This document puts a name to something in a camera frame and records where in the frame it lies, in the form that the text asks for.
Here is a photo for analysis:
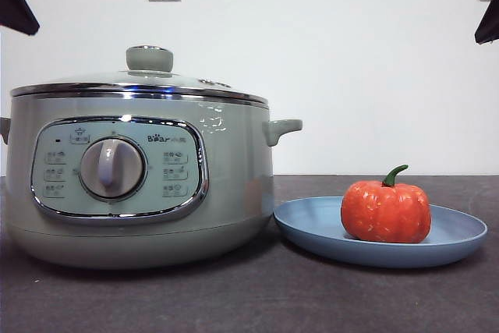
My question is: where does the glass lid with green knob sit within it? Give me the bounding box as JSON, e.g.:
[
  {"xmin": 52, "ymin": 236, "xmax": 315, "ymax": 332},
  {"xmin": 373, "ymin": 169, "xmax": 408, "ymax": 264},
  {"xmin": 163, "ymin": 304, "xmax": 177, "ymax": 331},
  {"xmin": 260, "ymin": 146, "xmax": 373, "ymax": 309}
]
[{"xmin": 10, "ymin": 44, "xmax": 270, "ymax": 107}]

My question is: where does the blue round plate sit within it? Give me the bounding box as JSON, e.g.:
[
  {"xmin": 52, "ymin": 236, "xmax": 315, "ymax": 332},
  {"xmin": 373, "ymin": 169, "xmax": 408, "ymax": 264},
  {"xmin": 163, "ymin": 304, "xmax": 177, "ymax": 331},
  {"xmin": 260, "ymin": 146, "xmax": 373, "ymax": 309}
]
[{"xmin": 273, "ymin": 196, "xmax": 489, "ymax": 269}]

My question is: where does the pale green electric steamer pot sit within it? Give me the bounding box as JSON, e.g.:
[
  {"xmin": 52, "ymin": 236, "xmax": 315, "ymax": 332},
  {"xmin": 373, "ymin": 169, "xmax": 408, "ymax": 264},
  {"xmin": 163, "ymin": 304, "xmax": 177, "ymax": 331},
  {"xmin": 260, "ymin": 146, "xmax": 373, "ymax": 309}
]
[{"xmin": 0, "ymin": 93, "xmax": 304, "ymax": 271}]

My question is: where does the orange pumpkin with green stem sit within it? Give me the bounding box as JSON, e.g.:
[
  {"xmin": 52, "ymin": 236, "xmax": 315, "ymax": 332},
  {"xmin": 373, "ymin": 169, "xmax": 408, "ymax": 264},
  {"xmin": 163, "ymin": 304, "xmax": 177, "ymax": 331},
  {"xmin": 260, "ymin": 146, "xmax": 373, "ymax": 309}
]
[{"xmin": 341, "ymin": 164, "xmax": 433, "ymax": 244}]

